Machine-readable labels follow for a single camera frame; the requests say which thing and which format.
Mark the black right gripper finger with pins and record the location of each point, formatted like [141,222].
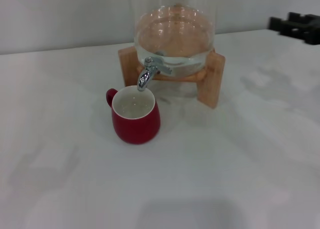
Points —
[300,17]
[300,32]

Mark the chrome faucet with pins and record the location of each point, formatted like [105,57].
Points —
[145,77]

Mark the red ceramic cup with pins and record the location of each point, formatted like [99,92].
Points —
[137,126]

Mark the wooden dispenser stand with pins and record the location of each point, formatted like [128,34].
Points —
[210,89]

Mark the glass water dispenser jar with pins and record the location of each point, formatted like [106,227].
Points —
[175,26]

